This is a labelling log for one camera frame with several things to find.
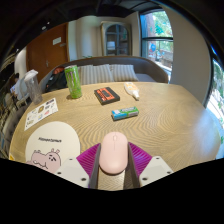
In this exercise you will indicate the black backpack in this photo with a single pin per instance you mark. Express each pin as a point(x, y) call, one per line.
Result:
point(56, 81)

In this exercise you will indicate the white round hippo mouse pad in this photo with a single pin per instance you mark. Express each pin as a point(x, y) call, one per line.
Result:
point(53, 140)

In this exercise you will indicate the white glass-door cabinet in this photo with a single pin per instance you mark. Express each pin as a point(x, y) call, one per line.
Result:
point(116, 40)

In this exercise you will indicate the green drink can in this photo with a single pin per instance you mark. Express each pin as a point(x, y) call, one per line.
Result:
point(73, 83)

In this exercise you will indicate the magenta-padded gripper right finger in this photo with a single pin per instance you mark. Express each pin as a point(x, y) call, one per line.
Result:
point(155, 168)

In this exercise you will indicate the white squeeze tube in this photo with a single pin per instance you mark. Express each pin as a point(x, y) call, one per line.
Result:
point(131, 89)

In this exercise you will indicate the brown wooden door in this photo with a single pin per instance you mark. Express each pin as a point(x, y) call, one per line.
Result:
point(45, 53)

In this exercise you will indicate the pink computer mouse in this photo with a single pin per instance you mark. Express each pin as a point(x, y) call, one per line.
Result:
point(113, 153)

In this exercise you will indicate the grey tufted chair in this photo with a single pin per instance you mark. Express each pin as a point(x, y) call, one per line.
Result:
point(13, 128)

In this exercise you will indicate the dark-framed window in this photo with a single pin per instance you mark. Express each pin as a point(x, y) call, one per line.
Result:
point(156, 40)

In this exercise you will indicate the grey curved sofa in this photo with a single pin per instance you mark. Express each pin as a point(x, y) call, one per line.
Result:
point(146, 68)

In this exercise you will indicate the wide striped pillow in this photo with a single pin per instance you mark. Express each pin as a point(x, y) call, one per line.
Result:
point(96, 74)

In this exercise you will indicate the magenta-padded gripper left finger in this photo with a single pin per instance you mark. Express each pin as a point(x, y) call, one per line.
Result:
point(71, 168)

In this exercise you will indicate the black box with orange print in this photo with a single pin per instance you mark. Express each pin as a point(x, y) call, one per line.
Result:
point(106, 95)

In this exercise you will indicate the person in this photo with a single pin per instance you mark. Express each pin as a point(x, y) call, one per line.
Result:
point(15, 81)

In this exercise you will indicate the green and blue gum pack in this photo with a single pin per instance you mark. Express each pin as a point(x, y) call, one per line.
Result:
point(125, 113)

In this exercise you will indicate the white sticker sheet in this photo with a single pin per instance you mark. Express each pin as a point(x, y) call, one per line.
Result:
point(40, 113)

